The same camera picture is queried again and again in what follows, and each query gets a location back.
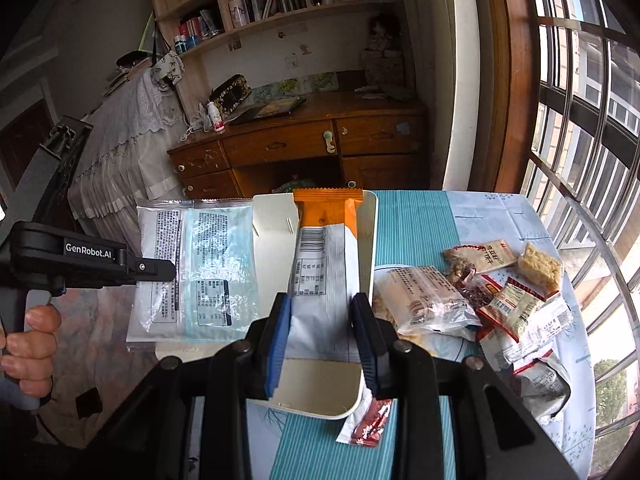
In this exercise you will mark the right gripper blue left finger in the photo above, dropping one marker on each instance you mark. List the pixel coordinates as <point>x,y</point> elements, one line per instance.
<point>275,340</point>

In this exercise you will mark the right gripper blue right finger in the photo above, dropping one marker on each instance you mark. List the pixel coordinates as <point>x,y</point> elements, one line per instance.
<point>373,338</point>

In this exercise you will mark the clear bag of biscuits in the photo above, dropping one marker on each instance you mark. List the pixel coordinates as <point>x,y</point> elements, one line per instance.
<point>421,300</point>

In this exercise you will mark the clear bag with label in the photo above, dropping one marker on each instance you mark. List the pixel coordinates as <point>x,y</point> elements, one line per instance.
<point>214,296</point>

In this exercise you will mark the orange and white snack pack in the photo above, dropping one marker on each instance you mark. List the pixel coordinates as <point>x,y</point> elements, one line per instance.
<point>325,275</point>

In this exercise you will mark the small red sauce packet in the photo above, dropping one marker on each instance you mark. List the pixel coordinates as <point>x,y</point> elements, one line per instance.
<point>365,426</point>

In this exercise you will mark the red-lid dried fruit packet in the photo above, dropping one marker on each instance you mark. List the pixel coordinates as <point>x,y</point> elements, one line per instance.
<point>480,291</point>

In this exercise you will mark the small brown-white snack packet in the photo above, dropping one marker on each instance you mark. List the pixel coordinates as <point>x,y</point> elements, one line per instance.
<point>511,308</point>

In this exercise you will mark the white crinkled snack bag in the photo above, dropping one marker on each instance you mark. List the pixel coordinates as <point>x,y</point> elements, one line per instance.
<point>543,384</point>

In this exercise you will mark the yellow rice cracker block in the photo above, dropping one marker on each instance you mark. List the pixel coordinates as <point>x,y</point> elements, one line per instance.
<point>542,270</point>

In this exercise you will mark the red and white snack bag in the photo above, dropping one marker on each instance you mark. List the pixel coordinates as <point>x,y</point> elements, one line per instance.
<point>501,351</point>

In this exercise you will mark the person's left hand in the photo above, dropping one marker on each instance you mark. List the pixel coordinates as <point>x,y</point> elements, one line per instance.
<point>30,357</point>

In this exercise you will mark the mixed nuts clear packet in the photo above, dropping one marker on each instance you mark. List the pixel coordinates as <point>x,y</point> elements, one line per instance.
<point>461,272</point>

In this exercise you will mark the teal leaf-print tablecloth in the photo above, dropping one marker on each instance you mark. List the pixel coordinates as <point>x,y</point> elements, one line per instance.
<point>447,270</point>

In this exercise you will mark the white lace-covered furniture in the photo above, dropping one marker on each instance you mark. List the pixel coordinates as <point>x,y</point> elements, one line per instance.
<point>125,161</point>

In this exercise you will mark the beige soda cracker pack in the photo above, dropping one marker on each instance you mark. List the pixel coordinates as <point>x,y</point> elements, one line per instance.
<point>483,258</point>

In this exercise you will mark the wooden desk with drawers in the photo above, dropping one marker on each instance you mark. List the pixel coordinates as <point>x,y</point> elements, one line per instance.
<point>332,140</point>

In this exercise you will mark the white red-cap bottle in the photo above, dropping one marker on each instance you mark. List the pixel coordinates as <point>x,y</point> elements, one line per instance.
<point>215,117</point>

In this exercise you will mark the floral fabric pouch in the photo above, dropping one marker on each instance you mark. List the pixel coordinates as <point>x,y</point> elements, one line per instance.
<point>166,70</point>

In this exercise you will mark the book on desk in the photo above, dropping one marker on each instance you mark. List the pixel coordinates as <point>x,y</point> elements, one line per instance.
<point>276,108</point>

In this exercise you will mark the black gold embroidered case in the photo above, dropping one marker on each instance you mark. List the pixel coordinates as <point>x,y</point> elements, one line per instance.
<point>229,95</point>

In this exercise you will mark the wooden bookshelf with books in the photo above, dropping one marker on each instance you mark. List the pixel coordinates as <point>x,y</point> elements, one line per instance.
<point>284,45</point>

